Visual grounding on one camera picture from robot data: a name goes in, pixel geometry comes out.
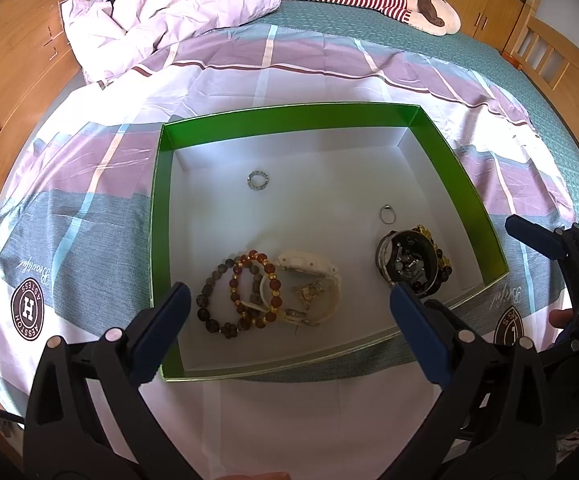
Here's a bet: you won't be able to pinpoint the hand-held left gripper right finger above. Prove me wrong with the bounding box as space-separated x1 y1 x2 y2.
389 284 565 480

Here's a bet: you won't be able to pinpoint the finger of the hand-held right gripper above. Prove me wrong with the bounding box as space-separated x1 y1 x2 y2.
505 215 579 321

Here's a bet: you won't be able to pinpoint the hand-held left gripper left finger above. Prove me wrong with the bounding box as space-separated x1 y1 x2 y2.
22 281 192 480

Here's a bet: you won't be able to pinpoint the grey bead bracelet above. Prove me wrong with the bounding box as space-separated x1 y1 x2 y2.
196 257 265 338

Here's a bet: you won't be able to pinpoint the black wristwatch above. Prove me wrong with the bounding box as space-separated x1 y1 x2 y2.
375 230 443 297

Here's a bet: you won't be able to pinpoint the silver bangle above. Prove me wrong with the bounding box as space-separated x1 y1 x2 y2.
375 232 440 296

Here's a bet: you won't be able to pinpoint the black bead bracelet gold charms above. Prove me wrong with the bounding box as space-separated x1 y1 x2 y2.
409 225 455 296

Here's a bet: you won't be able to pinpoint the amber bead bracelet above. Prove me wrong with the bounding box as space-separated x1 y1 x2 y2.
228 249 284 332

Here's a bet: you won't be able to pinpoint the beige wristwatch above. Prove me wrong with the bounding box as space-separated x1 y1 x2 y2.
259 251 343 327

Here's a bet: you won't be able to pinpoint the green cardboard box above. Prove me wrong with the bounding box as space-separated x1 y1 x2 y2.
149 102 509 383

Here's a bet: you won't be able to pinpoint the person's right hand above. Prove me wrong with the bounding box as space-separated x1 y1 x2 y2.
548 310 576 330

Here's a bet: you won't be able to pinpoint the pink grey plaid bed sheet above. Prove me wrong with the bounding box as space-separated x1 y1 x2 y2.
0 22 577 480

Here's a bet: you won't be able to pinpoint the teal bed mat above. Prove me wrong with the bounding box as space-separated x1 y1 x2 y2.
249 0 579 281

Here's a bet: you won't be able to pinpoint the pink quilt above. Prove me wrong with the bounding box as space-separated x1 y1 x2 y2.
62 0 284 86

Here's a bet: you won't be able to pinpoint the wooden wall cabinets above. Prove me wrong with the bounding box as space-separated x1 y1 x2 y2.
349 0 525 41

